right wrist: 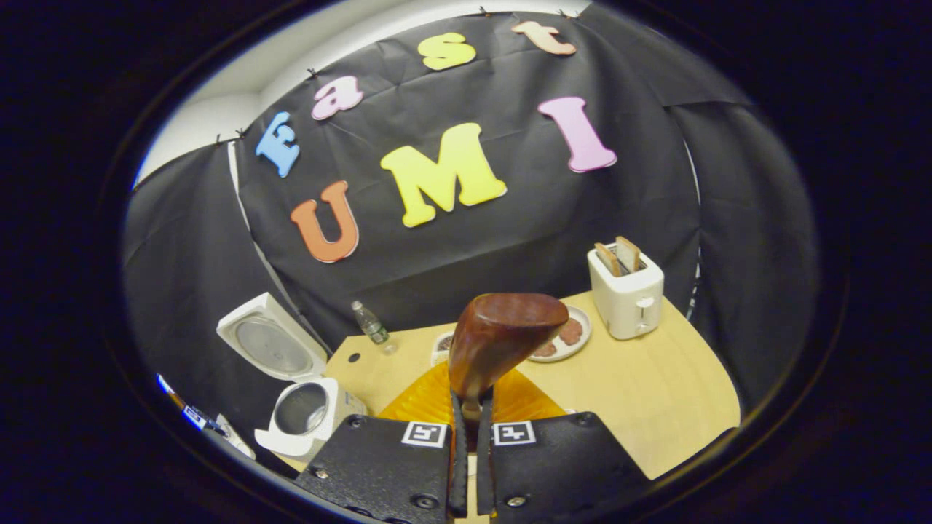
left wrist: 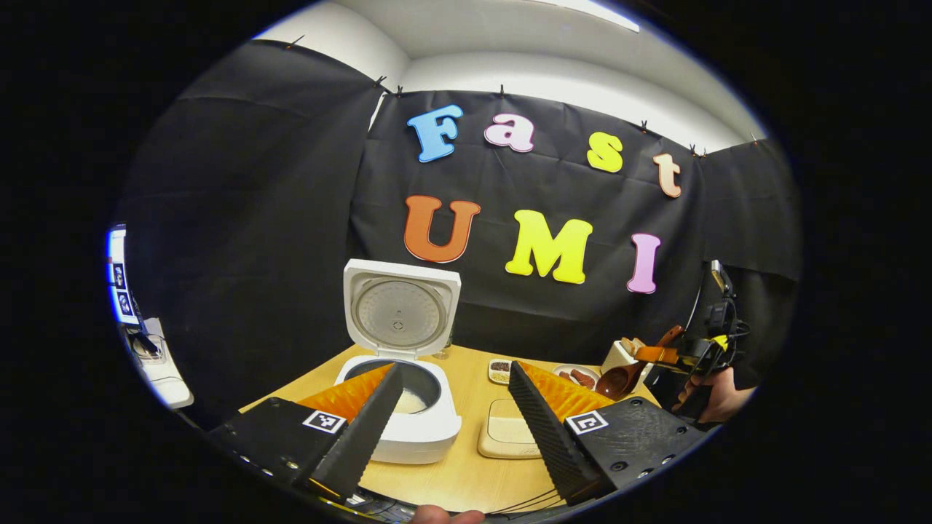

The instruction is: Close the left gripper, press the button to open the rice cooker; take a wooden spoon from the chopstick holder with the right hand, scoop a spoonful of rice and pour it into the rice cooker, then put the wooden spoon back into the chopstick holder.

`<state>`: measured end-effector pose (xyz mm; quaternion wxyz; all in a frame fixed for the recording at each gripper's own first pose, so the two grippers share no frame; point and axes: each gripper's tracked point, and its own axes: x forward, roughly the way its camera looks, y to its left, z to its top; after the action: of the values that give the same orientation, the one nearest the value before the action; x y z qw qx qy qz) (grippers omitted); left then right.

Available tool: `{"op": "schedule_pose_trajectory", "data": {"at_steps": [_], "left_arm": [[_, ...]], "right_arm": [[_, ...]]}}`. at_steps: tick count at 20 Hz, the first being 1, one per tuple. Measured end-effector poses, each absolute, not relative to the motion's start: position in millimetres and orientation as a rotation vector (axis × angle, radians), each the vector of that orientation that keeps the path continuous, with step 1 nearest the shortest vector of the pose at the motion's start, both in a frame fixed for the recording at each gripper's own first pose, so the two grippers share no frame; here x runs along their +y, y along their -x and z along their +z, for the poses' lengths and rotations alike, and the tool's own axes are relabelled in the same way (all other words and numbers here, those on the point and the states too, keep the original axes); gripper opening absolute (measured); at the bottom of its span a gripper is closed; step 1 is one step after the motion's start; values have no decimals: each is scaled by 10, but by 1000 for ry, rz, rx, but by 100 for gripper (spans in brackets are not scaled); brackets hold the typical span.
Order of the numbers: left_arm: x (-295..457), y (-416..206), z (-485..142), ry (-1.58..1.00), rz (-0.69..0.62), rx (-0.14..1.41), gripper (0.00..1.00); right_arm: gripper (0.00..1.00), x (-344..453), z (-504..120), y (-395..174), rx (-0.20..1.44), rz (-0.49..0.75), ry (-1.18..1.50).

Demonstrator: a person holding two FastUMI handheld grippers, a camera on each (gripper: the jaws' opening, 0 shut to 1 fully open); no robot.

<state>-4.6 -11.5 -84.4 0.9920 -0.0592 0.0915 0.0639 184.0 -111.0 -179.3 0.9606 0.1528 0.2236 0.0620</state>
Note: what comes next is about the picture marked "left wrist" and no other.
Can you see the brown meat piece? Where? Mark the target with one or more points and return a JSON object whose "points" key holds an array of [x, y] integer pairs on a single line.
{"points": [[569, 378], [586, 377]]}

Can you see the computer monitor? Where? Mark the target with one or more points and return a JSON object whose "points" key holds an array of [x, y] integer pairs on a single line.
{"points": [[120, 284]]}

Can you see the white side desk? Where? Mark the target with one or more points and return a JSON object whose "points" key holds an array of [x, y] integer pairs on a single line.
{"points": [[164, 371]]}

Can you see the white toaster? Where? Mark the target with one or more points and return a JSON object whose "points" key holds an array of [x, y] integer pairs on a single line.
{"points": [[615, 360]]}

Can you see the white divided grain dish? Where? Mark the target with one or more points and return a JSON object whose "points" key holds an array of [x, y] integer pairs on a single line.
{"points": [[499, 371]]}

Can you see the clear container of rice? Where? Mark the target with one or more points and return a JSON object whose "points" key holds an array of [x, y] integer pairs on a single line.
{"points": [[506, 429]]}

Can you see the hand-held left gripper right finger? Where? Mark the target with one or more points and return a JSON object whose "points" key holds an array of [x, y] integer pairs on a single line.
{"points": [[542, 429]]}

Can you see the wooden spoon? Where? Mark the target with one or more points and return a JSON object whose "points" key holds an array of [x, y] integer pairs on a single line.
{"points": [[619, 382]]}

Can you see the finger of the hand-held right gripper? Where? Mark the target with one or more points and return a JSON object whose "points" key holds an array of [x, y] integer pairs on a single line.
{"points": [[657, 354]]}

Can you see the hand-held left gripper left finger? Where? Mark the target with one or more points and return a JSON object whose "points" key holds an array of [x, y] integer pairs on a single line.
{"points": [[368, 429]]}

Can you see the clear water bottle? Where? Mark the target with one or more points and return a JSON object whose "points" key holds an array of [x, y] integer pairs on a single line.
{"points": [[445, 346]]}

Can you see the large ceiling light panel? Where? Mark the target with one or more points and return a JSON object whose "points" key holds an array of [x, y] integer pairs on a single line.
{"points": [[593, 13]]}

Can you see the plate with meat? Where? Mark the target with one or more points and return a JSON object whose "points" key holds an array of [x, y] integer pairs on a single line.
{"points": [[575, 378]]}

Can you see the black backdrop cloth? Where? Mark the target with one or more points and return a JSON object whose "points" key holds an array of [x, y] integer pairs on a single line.
{"points": [[255, 233]]}

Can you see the white rice cooker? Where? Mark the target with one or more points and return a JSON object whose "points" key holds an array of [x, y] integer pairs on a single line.
{"points": [[400, 313]]}

